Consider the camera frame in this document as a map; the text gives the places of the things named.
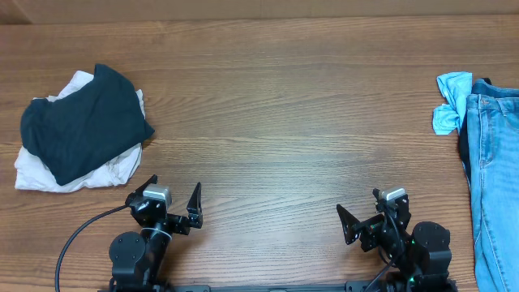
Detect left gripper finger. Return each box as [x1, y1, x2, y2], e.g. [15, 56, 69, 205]
[134, 174, 158, 195]
[187, 182, 202, 217]

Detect light blue denim jeans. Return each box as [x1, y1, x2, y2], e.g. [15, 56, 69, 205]
[466, 79, 518, 291]

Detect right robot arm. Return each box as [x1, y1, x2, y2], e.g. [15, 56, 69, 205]
[337, 187, 457, 292]

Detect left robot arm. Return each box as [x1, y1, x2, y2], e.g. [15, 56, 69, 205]
[109, 174, 203, 291]

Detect dark navy folded shirt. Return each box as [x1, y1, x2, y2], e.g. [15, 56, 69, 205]
[20, 64, 154, 186]

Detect white crumpled cloth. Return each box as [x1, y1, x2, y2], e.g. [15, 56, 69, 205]
[15, 71, 145, 193]

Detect light blue shirt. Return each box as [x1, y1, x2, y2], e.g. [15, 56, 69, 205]
[432, 71, 473, 135]

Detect black garment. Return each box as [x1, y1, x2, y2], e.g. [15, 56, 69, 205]
[457, 78, 492, 183]

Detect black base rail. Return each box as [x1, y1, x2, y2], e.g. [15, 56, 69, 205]
[97, 279, 459, 292]

